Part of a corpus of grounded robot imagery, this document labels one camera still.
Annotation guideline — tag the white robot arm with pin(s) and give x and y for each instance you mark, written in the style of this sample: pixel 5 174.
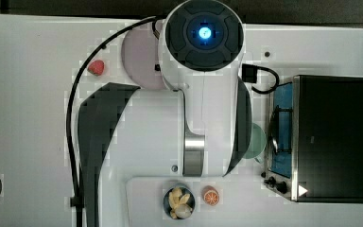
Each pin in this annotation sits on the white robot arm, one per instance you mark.
pixel 198 125

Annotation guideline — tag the lilac round plate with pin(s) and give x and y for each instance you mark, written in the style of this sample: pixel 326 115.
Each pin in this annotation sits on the lilac round plate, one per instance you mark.
pixel 139 56

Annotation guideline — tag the orange slice toy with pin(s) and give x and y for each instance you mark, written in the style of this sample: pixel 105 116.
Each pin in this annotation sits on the orange slice toy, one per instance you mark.
pixel 210 195

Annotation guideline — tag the blue bowl with chips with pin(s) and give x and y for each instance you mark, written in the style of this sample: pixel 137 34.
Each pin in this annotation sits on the blue bowl with chips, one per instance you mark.
pixel 179 202

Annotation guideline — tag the red strawberry toy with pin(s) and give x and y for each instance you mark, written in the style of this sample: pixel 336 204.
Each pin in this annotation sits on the red strawberry toy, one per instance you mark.
pixel 96 67

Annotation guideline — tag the black toaster oven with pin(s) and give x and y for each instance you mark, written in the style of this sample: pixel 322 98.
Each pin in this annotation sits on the black toaster oven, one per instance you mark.
pixel 315 140

